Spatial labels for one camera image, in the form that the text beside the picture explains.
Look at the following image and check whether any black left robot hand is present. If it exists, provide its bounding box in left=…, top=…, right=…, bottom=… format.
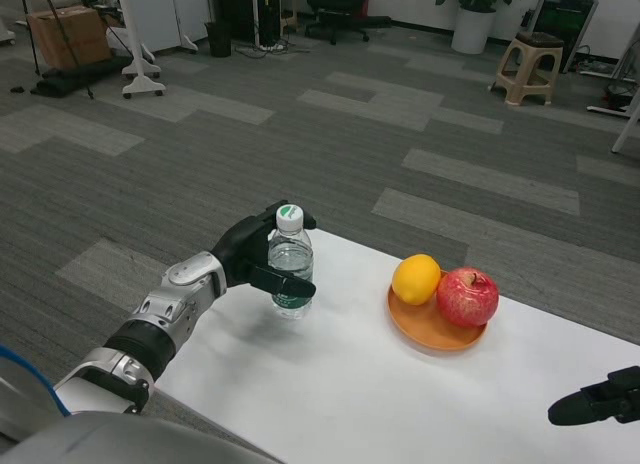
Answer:
left=210, top=199, right=319, bottom=298

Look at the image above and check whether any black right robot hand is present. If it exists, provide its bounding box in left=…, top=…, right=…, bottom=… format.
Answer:
left=547, top=366, right=640, bottom=428

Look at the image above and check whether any clear water bottle green label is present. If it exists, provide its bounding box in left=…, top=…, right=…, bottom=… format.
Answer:
left=267, top=203, right=316, bottom=321

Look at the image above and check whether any red apple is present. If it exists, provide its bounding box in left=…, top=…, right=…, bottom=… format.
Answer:
left=436, top=267, right=501, bottom=329

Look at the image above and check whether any yellow orange fruit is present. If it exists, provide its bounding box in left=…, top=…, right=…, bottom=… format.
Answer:
left=391, top=253, right=443, bottom=307

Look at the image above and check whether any orange round plate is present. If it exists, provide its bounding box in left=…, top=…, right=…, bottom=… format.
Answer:
left=387, top=268, right=490, bottom=354

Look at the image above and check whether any black trash bin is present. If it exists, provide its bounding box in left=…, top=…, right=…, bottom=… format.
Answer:
left=204, top=21, right=234, bottom=59

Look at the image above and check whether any silver robot chest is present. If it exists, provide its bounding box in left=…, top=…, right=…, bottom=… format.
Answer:
left=0, top=356, right=286, bottom=464

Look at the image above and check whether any black under-desk cabinet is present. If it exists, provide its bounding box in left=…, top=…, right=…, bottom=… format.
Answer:
left=215, top=0, right=281, bottom=45

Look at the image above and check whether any white office desk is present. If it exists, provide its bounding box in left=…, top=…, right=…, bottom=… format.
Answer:
left=209, top=0, right=301, bottom=50

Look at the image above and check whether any small beige stool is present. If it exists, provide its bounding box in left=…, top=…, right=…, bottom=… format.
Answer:
left=278, top=0, right=299, bottom=38

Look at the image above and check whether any black floor bag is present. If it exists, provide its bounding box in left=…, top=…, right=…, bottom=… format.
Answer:
left=29, top=56, right=134, bottom=99

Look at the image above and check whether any white wheeled partition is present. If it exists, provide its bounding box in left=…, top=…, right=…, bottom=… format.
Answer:
left=113, top=0, right=211, bottom=100

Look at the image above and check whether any black mesh office chair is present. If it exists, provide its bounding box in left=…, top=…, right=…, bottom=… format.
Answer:
left=304, top=0, right=370, bottom=46

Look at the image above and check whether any black tripod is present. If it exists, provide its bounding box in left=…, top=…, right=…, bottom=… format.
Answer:
left=17, top=0, right=136, bottom=100

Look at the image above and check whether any white table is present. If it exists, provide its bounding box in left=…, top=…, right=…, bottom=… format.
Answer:
left=612, top=91, right=640, bottom=155

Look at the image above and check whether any brown cardboard box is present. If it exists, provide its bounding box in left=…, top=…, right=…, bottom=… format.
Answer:
left=25, top=6, right=112, bottom=70

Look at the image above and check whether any green plant in white pot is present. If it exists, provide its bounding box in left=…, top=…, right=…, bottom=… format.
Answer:
left=434, top=0, right=524, bottom=55

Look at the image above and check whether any beige plastic stool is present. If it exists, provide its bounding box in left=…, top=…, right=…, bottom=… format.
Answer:
left=492, top=31, right=565, bottom=107

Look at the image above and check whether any black green glass cabinet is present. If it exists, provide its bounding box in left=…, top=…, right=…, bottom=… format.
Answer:
left=529, top=0, right=600, bottom=74

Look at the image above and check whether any blue cable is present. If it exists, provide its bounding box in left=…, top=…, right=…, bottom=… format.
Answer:
left=0, top=343, right=71, bottom=418

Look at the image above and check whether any white desk with cables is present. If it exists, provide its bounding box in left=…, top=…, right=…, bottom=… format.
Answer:
left=587, top=0, right=640, bottom=120

